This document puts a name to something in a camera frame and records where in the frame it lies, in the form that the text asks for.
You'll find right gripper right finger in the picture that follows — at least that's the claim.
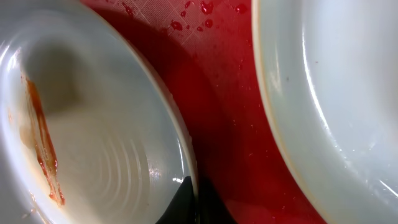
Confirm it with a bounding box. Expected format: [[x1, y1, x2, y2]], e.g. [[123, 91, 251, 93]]
[[198, 177, 236, 224]]

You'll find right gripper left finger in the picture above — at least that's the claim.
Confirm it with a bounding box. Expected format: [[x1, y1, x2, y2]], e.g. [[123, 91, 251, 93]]
[[156, 176, 196, 224]]

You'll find white plate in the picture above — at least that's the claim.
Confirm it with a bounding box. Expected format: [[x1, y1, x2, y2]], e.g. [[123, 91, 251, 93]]
[[252, 0, 397, 223], [1, 1, 200, 223]]

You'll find red plastic tray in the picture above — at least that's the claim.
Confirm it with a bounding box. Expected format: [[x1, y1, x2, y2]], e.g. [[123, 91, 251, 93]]
[[86, 0, 323, 223]]

